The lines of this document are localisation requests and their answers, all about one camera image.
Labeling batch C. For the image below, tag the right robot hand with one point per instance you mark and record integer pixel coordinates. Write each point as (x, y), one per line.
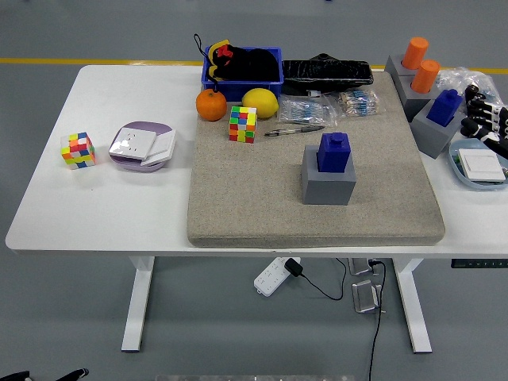
(494, 127)

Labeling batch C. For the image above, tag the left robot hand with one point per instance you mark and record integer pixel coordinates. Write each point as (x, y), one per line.
(73, 374)

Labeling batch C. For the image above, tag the blue square seal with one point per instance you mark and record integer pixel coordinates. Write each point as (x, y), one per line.
(443, 109)
(333, 155)

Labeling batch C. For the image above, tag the grey cube seal holder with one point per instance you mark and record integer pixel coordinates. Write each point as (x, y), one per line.
(415, 105)
(325, 188)
(429, 137)
(393, 65)

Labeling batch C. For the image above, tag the orange cylinder seal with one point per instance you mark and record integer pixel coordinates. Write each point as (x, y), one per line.
(425, 77)
(415, 53)

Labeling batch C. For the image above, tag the light blue plate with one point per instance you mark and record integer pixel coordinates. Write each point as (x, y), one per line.
(478, 185)

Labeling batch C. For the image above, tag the clear plastic bag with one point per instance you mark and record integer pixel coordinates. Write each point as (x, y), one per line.
(455, 77)

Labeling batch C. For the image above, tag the white table leg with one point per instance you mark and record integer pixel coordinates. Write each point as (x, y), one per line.
(412, 305)
(139, 297)

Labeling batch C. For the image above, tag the clear bag of resistors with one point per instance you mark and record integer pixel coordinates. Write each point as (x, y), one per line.
(304, 109)
(359, 103)

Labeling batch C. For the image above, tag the black table control panel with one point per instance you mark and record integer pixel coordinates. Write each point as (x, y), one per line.
(480, 264)

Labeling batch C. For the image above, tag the grey pen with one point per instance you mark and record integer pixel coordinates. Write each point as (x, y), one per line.
(304, 129)

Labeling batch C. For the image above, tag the white power strip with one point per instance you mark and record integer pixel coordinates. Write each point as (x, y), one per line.
(270, 278)

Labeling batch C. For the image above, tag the colourful puzzle cube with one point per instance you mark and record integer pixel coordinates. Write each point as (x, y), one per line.
(78, 151)
(242, 125)

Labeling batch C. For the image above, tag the yellow lemon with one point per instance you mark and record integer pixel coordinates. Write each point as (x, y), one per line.
(259, 103)

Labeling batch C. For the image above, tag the white socket panel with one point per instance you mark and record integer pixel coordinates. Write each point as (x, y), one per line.
(131, 143)

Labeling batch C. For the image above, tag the grey-brown mat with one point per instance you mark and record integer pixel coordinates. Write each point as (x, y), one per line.
(244, 190)

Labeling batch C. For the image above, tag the purple plate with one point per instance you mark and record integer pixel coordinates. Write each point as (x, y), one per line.
(145, 126)

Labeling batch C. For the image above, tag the blue plastic bin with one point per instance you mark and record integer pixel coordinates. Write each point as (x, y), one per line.
(236, 89)

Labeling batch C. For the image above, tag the orange fruit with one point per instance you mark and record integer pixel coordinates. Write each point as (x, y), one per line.
(211, 105)

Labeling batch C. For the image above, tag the white switch panel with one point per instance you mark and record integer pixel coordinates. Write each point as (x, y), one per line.
(482, 166)
(163, 147)

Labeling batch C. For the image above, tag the metal foot bracket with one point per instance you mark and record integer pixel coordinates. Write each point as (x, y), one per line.
(365, 299)
(359, 268)

